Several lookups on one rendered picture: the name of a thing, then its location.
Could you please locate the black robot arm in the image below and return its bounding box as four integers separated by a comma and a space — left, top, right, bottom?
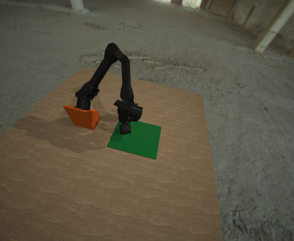
74, 43, 143, 123

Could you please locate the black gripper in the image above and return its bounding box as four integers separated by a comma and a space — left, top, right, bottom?
117, 109, 131, 135

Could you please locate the green circuit board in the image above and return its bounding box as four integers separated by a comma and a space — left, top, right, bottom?
107, 121, 162, 159

